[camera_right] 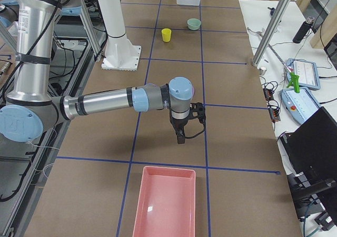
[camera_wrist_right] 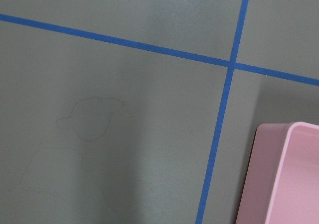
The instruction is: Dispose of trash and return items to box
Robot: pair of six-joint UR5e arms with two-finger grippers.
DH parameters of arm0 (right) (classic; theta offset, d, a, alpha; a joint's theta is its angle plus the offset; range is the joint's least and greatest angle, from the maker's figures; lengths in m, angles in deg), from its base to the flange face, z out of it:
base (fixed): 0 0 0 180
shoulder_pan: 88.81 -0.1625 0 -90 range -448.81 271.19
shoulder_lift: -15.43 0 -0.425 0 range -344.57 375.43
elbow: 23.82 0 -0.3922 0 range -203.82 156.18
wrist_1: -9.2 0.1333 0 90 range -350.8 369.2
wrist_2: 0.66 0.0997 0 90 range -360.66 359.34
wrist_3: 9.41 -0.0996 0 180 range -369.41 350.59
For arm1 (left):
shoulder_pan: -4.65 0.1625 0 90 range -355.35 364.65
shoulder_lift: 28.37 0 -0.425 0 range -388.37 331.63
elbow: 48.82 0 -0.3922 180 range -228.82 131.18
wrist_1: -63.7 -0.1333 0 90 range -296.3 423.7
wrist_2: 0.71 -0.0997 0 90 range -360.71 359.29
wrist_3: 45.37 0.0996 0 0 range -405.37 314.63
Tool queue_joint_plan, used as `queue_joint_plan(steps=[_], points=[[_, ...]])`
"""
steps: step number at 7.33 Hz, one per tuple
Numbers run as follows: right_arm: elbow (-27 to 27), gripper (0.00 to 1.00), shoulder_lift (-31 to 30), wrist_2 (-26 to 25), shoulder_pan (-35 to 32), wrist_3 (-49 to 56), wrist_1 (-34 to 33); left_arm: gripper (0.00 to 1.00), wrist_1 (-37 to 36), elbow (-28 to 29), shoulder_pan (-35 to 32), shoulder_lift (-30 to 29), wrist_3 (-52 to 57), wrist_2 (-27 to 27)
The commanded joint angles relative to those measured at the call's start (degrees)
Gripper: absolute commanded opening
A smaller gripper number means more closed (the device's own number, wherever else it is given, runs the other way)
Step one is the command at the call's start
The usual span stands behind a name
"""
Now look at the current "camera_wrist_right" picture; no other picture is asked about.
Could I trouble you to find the pink plastic bin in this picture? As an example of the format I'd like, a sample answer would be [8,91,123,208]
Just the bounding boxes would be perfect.
[236,122,319,224]

